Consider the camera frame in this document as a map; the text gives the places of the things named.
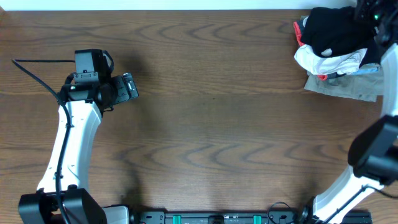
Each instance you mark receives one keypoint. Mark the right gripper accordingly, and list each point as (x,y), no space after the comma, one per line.
(363,9)

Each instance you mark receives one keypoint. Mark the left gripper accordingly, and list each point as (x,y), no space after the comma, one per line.
(119,83)

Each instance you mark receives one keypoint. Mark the black t-shirt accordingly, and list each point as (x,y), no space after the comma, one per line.
(335,32)

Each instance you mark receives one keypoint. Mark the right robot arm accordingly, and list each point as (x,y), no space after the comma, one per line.
(372,157)

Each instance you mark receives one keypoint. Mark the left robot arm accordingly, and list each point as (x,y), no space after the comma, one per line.
(62,196)

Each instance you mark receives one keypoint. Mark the light blue garment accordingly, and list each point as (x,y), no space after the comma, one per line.
(367,69)

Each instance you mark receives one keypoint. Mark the white printed t-shirt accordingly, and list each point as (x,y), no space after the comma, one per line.
(345,64)

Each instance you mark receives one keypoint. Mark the olive khaki garment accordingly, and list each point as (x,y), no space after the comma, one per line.
(365,87)

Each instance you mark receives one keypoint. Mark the red and grey garment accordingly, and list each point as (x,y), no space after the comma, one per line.
(299,29)

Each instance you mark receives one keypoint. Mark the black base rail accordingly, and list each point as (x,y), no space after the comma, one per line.
(157,217)

